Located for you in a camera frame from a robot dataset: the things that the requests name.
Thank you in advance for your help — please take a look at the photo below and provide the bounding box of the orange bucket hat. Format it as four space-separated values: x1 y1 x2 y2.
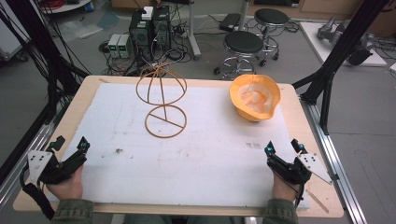
229 74 282 122

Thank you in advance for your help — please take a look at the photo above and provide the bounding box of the white foam board mat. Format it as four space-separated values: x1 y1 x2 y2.
53 81 311 209

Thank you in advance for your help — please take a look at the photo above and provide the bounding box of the thin wooden stick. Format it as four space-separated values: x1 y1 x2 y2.
305 189 331 215

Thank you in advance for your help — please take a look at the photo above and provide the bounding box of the black metal frame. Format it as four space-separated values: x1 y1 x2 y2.
0 0 92 125
291 0 391 136

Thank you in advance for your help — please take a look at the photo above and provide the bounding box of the flat black case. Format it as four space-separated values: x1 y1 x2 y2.
218 12 242 33

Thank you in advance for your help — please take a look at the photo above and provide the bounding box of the white floor board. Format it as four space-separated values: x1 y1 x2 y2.
299 21 389 68

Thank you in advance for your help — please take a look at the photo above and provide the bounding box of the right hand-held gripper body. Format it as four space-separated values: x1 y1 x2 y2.
266 151 333 187

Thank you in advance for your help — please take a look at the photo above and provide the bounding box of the tangle of black floor cables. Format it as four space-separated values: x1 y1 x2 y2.
98 27 195 77

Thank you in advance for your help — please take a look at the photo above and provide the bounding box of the small white box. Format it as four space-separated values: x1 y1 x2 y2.
141 6 155 21

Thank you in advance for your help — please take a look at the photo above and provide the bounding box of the black wrist strap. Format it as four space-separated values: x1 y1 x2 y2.
19 164 56 221

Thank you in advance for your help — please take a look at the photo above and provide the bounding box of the person's right hand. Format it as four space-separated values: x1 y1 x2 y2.
272 172 301 203

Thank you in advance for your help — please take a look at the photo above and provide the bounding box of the black round stool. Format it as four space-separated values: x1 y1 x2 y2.
253 7 290 67
213 30 266 80

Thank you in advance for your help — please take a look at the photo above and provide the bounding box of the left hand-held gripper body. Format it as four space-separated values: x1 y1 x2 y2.
27 150 88 185

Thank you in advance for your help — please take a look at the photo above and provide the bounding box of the black computer tower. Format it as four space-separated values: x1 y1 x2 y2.
128 8 154 62
151 5 172 52

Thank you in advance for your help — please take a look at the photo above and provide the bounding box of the thin black cable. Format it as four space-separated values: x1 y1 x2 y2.
274 169 305 209

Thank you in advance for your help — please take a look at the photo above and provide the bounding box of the grey bench power supply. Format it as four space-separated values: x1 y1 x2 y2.
118 33 134 59
106 33 121 59

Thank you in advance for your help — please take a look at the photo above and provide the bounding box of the person's left hand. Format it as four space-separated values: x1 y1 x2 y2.
46 164 85 201

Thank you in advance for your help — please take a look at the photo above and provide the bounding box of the wire hat stand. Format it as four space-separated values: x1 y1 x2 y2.
135 61 189 139

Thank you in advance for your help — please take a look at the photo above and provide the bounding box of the grey table leg post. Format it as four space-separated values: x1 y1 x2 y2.
186 0 203 61

